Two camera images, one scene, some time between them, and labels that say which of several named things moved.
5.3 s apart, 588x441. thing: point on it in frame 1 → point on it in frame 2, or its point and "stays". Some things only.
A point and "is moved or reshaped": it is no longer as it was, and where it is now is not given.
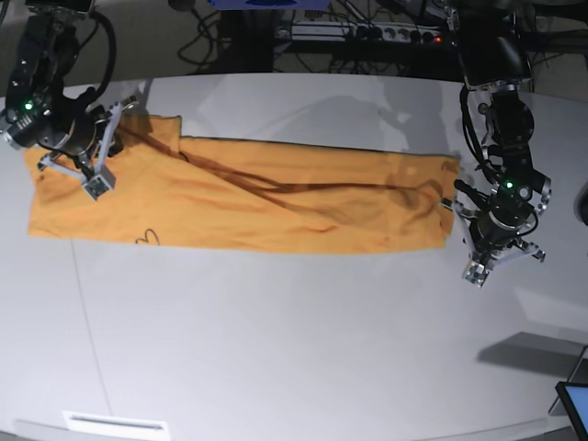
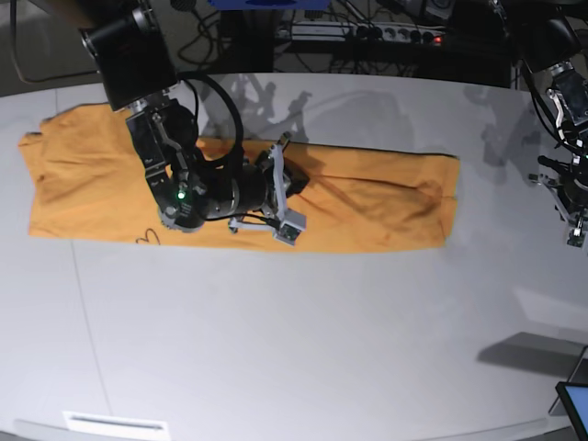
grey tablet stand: (579, 375) stays
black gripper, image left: (74, 133) → (253, 187)
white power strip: (366, 31) stays
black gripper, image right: (499, 226) → (573, 189)
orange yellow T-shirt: (245, 197) is moved or reshaped
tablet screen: (574, 397) stays
